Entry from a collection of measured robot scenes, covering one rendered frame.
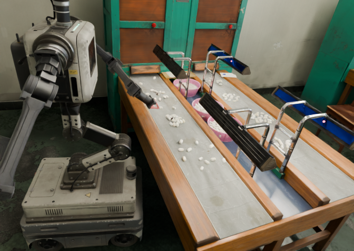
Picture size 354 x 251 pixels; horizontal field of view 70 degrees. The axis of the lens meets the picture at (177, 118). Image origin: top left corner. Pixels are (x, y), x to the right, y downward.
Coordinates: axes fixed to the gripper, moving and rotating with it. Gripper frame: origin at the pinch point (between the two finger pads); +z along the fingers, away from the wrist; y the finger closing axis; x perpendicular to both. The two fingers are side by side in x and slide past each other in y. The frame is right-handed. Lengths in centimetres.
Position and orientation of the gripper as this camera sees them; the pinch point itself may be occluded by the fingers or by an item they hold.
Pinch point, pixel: (157, 107)
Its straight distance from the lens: 182.1
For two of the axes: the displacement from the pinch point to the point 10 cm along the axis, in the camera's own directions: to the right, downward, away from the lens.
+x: -6.7, 7.2, 1.7
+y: -3.7, -5.3, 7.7
